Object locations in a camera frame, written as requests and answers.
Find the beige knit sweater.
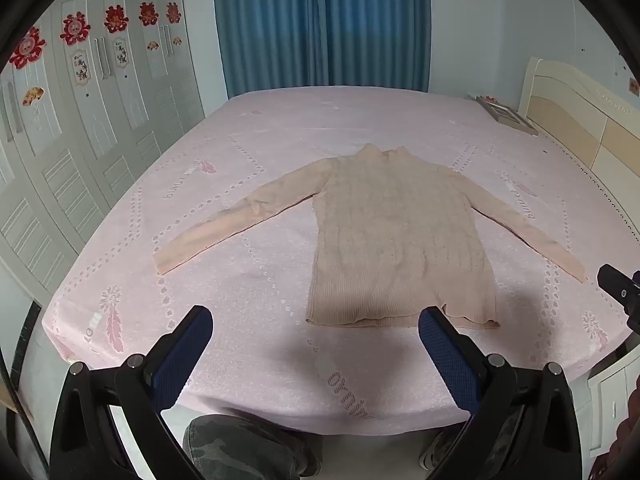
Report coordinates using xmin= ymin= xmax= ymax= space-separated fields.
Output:
xmin=152 ymin=142 xmax=588 ymax=331

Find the white wardrobe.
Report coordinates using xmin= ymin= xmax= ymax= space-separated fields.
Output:
xmin=0 ymin=0 xmax=221 ymax=306

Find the bed with pink printed sheet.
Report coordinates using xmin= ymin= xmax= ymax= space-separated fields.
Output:
xmin=42 ymin=85 xmax=640 ymax=436

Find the cream wooden headboard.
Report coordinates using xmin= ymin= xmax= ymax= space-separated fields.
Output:
xmin=517 ymin=56 xmax=640 ymax=241

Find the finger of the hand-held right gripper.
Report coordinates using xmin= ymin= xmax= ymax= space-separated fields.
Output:
xmin=597 ymin=263 xmax=640 ymax=335

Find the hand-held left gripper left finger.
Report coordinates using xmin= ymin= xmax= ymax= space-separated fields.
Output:
xmin=50 ymin=305 xmax=214 ymax=480

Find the white bedside cabinet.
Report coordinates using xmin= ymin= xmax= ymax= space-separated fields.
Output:
xmin=587 ymin=345 xmax=640 ymax=461

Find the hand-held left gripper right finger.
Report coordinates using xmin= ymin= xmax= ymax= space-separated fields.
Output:
xmin=419 ymin=306 xmax=583 ymax=480

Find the blue curtain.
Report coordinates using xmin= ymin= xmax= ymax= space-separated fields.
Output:
xmin=211 ymin=0 xmax=321 ymax=101
xmin=315 ymin=0 xmax=432 ymax=93

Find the person's left leg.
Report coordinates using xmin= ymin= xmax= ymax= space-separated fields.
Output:
xmin=182 ymin=412 xmax=321 ymax=480

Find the flat picture frame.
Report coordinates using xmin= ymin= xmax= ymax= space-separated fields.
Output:
xmin=467 ymin=92 xmax=539 ymax=136

